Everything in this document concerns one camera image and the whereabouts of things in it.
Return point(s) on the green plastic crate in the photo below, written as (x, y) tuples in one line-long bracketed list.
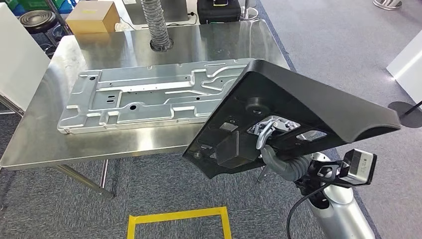
[(39, 4), (11, 4)]

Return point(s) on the black round stool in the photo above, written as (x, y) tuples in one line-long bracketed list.
[(38, 20)]

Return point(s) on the crumpled white plastic bag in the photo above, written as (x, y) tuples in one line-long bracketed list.
[(121, 27)]

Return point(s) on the black round floor base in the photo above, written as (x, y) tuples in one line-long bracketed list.
[(402, 113)]

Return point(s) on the black plastic panel part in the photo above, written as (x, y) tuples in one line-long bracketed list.
[(313, 99)]

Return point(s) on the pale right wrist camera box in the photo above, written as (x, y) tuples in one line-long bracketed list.
[(359, 166)]

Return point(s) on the grey metal floor frame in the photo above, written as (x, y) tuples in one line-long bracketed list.
[(13, 107)]

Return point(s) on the large white panel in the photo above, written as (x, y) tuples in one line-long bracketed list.
[(19, 56)]

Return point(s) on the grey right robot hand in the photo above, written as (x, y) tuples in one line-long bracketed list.
[(273, 161)]

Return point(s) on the white flat board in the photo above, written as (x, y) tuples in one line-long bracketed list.
[(407, 69)]

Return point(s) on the stainless steel workbench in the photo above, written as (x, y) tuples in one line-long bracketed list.
[(214, 43)]

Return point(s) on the grey flat panel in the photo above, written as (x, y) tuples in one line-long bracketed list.
[(178, 11)]

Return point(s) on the stamped sheet metal panel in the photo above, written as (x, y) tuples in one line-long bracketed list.
[(148, 99)]

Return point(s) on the yellow floor tape square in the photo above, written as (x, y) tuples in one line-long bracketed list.
[(178, 216)]

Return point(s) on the brown cardboard box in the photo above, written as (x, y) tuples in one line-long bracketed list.
[(89, 19)]

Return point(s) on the black hard carry case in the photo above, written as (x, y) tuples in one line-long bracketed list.
[(217, 14)]

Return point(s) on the stanchion post with round base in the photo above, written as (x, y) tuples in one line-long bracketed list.
[(250, 13), (387, 4)]

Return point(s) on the blue rack with green crates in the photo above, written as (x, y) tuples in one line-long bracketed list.
[(71, 5)]

